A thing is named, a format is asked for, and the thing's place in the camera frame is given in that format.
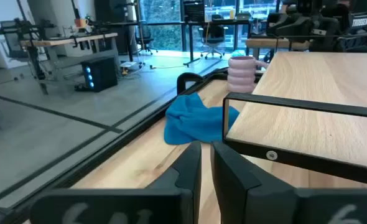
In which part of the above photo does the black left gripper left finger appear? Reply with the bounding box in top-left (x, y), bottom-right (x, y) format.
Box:
top-left (29, 140), bottom-right (202, 224)

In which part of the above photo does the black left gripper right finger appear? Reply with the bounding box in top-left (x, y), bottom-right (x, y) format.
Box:
top-left (210, 141), bottom-right (367, 224)

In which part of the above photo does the lilac ribbed mug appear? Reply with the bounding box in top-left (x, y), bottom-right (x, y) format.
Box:
top-left (226, 55), bottom-right (269, 93)

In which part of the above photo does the wooden table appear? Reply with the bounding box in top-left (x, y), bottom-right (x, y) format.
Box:
top-left (244, 37), bottom-right (310, 51)

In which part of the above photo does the black office chair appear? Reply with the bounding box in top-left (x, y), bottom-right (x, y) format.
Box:
top-left (135, 21), bottom-right (159, 55)
top-left (201, 14), bottom-right (230, 60)

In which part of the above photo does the blue cloth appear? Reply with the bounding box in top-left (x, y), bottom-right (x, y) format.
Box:
top-left (164, 91), bottom-right (240, 146)

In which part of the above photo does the long black desk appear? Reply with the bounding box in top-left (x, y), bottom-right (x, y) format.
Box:
top-left (118, 18), bottom-right (253, 68)

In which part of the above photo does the black computer tower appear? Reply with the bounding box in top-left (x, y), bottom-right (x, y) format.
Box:
top-left (80, 55), bottom-right (119, 93)

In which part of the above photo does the wooden workbench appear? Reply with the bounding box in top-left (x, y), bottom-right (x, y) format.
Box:
top-left (20, 32), bottom-right (119, 95)

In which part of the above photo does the orange mug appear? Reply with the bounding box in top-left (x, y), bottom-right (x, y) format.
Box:
top-left (74, 17), bottom-right (89, 29)

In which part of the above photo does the wooden shelf with black frame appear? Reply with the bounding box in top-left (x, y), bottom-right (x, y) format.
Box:
top-left (222, 51), bottom-right (367, 187)

